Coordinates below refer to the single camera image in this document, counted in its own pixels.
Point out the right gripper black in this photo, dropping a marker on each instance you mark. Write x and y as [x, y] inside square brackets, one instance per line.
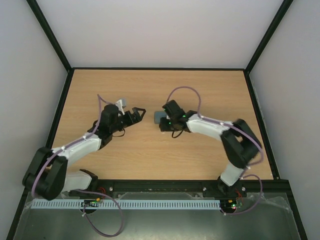
[163, 122]

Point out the metal tray foreground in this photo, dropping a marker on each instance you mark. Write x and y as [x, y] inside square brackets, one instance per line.
[270, 218]

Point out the black aluminium frame rail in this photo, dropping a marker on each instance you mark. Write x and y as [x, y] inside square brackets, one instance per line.
[208, 188]

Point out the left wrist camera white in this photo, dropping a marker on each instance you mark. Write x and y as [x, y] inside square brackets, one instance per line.
[121, 104]

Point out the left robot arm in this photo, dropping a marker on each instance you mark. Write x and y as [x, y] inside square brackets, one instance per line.
[47, 175]

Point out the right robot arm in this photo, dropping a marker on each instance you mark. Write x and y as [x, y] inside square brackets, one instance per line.
[239, 142]

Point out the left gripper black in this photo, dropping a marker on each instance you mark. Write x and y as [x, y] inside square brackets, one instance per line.
[130, 116]

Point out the light blue slotted cable duct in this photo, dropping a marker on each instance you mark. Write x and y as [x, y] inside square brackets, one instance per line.
[128, 204]

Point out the grey glasses case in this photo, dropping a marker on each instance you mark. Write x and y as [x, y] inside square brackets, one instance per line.
[158, 115]

